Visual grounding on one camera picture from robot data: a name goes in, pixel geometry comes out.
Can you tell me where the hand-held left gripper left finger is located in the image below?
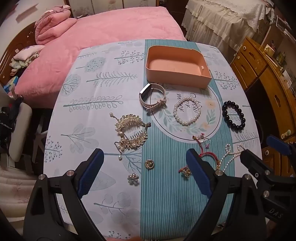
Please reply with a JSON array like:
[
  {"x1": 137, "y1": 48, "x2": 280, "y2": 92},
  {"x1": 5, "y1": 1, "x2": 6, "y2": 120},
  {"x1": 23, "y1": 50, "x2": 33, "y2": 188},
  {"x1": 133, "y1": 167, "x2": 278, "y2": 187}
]
[{"x1": 23, "y1": 148, "x2": 109, "y2": 241}]

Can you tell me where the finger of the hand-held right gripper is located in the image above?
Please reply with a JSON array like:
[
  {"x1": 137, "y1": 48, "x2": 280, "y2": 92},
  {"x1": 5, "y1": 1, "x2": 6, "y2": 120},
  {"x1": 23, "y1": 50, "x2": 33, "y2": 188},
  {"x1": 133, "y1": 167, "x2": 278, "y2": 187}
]
[
  {"x1": 266, "y1": 135, "x2": 296, "y2": 163},
  {"x1": 240, "y1": 149, "x2": 281, "y2": 186}
]

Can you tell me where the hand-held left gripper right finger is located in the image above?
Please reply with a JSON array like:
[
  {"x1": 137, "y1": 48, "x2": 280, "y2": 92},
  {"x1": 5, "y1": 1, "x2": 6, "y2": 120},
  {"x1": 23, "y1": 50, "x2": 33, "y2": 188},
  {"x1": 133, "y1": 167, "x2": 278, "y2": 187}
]
[{"x1": 186, "y1": 148, "x2": 271, "y2": 241}]

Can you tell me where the small gold red charm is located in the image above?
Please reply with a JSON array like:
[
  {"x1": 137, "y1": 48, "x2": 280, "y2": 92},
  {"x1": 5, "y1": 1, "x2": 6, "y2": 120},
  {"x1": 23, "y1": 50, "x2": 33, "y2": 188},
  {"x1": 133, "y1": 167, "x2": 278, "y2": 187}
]
[{"x1": 178, "y1": 167, "x2": 192, "y2": 180}]

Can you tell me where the red string bracelet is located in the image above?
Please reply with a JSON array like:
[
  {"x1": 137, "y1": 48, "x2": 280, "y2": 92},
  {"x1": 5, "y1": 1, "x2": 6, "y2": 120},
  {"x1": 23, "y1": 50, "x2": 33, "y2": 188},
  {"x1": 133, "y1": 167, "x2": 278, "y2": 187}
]
[{"x1": 193, "y1": 136, "x2": 222, "y2": 172}]

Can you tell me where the silver ring with red flower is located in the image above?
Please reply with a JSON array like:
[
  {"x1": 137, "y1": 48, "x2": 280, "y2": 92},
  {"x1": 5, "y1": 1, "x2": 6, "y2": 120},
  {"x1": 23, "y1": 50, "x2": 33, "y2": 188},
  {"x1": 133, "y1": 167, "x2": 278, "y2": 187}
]
[{"x1": 199, "y1": 134, "x2": 211, "y2": 149}]

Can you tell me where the white pearl necklace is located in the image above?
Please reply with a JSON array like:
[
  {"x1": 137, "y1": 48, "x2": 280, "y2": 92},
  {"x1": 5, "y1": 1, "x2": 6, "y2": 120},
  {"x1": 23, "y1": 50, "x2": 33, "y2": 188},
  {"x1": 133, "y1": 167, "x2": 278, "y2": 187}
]
[{"x1": 217, "y1": 144, "x2": 247, "y2": 172}]

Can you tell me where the pearl flower brooch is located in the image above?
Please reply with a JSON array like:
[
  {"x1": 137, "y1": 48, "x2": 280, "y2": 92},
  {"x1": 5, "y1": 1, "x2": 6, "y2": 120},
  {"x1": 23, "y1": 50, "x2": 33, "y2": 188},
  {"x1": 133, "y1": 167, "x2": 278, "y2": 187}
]
[{"x1": 127, "y1": 173, "x2": 139, "y2": 186}]

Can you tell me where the black bead bracelet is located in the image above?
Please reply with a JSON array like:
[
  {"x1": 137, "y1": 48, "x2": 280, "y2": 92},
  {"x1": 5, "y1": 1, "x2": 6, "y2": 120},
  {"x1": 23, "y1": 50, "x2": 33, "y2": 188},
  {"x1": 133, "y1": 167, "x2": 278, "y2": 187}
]
[{"x1": 221, "y1": 100, "x2": 246, "y2": 131}]

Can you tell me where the gold pearl hair comb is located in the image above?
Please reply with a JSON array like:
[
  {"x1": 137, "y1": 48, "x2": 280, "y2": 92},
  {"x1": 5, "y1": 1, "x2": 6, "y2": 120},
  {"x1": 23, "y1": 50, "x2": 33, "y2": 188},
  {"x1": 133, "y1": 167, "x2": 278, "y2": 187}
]
[{"x1": 109, "y1": 112, "x2": 151, "y2": 161}]

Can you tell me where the white pearl bracelet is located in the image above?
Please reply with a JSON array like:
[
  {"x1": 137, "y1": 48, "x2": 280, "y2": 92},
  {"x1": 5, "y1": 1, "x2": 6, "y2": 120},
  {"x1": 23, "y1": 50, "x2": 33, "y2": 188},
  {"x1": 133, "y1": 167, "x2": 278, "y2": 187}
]
[{"x1": 173, "y1": 97, "x2": 201, "y2": 126}]

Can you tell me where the beige strap wristwatch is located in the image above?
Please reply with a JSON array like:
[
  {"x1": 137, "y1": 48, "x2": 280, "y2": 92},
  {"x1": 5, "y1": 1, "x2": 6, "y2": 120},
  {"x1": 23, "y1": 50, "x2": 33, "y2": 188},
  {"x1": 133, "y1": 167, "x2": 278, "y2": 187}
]
[{"x1": 139, "y1": 83, "x2": 167, "y2": 110}]

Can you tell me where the pink rectangular box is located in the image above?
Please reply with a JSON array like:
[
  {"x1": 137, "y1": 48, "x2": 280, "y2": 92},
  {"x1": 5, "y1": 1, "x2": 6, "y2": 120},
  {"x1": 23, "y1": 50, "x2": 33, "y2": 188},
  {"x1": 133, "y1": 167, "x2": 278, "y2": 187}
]
[{"x1": 145, "y1": 46, "x2": 212, "y2": 89}]

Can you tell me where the wooden cabinet with drawers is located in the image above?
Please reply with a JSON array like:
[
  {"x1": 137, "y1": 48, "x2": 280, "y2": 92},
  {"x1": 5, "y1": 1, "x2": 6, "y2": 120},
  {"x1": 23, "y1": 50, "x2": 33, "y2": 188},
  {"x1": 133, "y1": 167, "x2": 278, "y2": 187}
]
[{"x1": 230, "y1": 36, "x2": 296, "y2": 176}]

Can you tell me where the leaf print tablecloth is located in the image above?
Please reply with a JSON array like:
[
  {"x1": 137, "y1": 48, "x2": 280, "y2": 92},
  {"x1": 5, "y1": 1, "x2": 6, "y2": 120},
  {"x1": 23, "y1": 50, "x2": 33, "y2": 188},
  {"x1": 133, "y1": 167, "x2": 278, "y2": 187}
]
[{"x1": 43, "y1": 39, "x2": 263, "y2": 240}]

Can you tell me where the grey white chair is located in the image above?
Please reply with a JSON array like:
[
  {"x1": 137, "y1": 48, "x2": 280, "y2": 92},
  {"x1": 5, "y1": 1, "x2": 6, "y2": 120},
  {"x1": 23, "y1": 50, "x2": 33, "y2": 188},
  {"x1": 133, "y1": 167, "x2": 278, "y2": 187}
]
[{"x1": 9, "y1": 102, "x2": 33, "y2": 163}]

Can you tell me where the blue packet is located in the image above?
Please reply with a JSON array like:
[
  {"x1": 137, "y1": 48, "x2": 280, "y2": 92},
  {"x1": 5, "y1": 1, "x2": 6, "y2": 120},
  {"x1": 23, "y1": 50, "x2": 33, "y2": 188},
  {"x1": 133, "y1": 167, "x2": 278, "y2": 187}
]
[{"x1": 3, "y1": 77, "x2": 19, "y2": 93}]

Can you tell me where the white floral pillow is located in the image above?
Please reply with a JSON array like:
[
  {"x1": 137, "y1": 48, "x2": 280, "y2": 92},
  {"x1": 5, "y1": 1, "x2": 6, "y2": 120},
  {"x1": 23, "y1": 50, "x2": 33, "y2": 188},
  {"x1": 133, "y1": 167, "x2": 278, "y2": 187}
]
[{"x1": 10, "y1": 45, "x2": 44, "y2": 69}]

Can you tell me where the cream lace furniture cover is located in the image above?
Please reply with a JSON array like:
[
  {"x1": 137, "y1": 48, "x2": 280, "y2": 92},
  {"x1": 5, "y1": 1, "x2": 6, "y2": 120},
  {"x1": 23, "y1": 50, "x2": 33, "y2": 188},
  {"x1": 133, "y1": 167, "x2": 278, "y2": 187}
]
[{"x1": 181, "y1": 0, "x2": 275, "y2": 50}]

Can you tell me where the wooden headboard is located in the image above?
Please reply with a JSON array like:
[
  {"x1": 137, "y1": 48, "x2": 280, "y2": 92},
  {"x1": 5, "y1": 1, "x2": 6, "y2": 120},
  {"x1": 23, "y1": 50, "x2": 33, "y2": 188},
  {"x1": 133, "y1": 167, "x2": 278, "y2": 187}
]
[{"x1": 0, "y1": 22, "x2": 38, "y2": 88}]

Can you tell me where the folded pink quilt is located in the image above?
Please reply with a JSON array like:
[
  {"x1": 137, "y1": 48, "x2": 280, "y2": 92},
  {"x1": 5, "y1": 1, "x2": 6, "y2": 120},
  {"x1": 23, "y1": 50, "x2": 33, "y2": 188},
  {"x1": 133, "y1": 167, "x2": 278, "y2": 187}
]
[{"x1": 35, "y1": 5, "x2": 77, "y2": 45}]

